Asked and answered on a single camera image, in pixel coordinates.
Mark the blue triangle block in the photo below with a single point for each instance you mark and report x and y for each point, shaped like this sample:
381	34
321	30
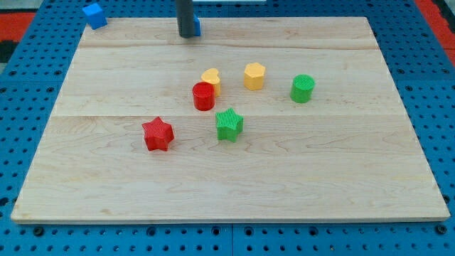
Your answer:
196	23

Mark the green star block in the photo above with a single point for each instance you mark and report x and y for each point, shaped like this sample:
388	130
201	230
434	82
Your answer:
229	125

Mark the red cylinder block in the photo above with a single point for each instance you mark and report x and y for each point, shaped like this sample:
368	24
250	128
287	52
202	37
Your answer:
203	96

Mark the yellow hexagon block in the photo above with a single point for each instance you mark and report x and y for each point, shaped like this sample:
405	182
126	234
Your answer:
254	74

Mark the yellow heart block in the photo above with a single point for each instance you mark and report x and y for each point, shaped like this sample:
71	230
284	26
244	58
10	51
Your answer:
212	76

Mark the light wooden board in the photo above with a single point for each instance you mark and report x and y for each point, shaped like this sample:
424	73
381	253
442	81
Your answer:
348	155

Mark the red star block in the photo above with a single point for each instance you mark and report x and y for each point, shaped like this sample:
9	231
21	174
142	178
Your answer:
157	134

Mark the green cylinder block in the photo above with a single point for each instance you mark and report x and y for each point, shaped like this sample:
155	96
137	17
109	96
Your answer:
302	88

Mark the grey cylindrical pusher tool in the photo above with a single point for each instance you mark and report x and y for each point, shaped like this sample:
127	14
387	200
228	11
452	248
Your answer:
184	15

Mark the blue cube block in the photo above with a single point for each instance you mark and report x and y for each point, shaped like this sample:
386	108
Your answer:
95	16

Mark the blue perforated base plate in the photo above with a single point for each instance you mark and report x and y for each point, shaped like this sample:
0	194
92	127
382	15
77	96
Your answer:
420	68

